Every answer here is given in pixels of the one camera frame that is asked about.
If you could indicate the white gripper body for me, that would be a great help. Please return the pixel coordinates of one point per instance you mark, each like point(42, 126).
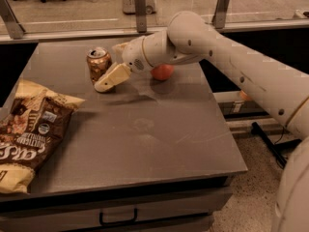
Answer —
point(133, 54)

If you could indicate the right metal railing bracket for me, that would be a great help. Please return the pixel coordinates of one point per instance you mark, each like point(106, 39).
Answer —
point(220, 13)

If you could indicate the red apple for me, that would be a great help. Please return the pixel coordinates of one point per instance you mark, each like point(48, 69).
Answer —
point(162, 72)

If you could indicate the brown chip bag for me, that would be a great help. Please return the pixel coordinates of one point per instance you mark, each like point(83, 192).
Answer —
point(35, 126)

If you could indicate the metal railing bracket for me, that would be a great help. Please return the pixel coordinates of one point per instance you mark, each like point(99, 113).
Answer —
point(220, 13)
point(14, 28)
point(140, 13)

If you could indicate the grey cabinet drawer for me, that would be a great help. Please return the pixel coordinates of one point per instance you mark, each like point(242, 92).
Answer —
point(186, 211)

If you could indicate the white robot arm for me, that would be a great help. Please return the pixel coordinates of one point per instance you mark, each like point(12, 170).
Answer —
point(280, 90)

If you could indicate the middle metal railing bracket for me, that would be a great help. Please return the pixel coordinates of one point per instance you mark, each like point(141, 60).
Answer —
point(140, 13)

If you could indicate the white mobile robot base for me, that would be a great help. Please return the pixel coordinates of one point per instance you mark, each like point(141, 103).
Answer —
point(129, 6)

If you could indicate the left metal railing bracket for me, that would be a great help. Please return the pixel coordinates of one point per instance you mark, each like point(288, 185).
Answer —
point(14, 28)

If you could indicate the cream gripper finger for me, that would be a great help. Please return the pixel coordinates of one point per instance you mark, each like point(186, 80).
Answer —
point(118, 50)
point(116, 74)

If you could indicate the orange tape roll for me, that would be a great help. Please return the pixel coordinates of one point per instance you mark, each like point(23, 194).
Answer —
point(244, 96)

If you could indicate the black stand leg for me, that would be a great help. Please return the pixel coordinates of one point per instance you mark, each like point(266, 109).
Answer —
point(278, 149)

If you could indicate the black drawer handle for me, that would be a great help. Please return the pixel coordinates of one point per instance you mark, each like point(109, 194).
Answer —
point(113, 217)

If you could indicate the orange soda can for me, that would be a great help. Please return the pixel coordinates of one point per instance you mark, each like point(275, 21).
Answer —
point(99, 61)

